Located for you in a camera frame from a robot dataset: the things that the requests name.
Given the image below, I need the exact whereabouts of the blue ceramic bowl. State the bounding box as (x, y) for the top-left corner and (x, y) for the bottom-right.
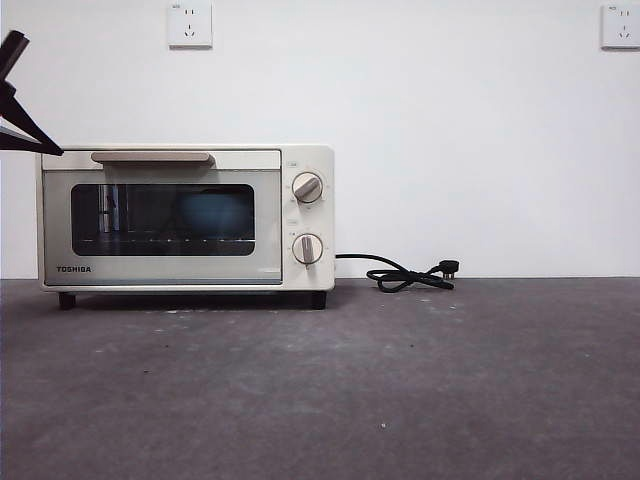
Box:
(174, 191), (242, 241)

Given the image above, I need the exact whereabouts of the beige oven knob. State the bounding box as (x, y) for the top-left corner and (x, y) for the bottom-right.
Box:
(291, 232), (324, 270)
(291, 171), (323, 204)

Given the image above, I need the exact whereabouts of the cream toaster oven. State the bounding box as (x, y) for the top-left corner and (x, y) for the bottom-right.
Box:
(37, 144), (336, 311)

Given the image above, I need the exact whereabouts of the metal wire oven rack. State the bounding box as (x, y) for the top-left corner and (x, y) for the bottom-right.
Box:
(74, 237), (254, 247)

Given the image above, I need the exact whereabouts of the white wall socket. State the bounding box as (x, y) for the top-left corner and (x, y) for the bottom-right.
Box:
(600, 3), (640, 50)
(168, 1), (213, 50)

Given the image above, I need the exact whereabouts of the black oven power cable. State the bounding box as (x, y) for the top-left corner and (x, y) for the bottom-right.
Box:
(334, 252), (462, 294)

